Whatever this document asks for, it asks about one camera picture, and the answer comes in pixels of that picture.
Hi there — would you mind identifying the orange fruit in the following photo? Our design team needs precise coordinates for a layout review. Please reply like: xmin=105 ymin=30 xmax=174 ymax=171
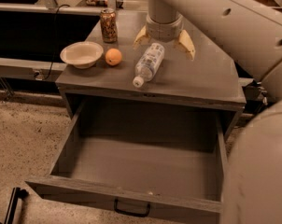
xmin=105 ymin=49 xmax=122 ymax=66

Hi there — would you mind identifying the white paper bowl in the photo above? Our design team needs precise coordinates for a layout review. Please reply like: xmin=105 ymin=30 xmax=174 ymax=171
xmin=60 ymin=41 xmax=104 ymax=69

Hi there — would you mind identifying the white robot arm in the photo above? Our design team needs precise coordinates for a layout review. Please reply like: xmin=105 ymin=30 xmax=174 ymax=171
xmin=148 ymin=0 xmax=282 ymax=224

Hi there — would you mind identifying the black drawer handle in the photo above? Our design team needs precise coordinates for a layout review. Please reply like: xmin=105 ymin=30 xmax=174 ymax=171
xmin=113 ymin=199 xmax=151 ymax=217

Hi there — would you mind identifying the black power cable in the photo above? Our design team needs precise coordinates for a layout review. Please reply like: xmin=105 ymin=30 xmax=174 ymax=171
xmin=41 ymin=4 xmax=72 ymax=82

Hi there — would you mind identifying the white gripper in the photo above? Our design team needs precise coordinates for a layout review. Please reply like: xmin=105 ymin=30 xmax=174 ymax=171
xmin=133 ymin=15 xmax=195 ymax=61

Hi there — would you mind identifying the black stand foot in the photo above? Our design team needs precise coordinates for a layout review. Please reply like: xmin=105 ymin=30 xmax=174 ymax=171
xmin=4 ymin=187 xmax=28 ymax=224

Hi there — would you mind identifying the grey cabinet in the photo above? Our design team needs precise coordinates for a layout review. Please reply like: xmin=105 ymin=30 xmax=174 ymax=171
xmin=56 ymin=10 xmax=246 ymax=137

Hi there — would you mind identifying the clear plastic water bottle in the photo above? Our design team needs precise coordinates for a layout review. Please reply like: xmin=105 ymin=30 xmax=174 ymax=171
xmin=133 ymin=43 xmax=165 ymax=88

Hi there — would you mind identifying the open grey top drawer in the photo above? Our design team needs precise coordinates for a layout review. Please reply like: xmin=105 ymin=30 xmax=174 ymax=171
xmin=26 ymin=97 xmax=227 ymax=224

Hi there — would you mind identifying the patterned soda can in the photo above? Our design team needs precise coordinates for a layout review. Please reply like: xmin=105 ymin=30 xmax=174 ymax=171
xmin=100 ymin=8 xmax=118 ymax=43

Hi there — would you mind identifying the grey metal railing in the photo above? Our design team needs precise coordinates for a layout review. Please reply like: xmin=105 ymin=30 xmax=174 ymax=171
xmin=0 ymin=58 xmax=66 ymax=82

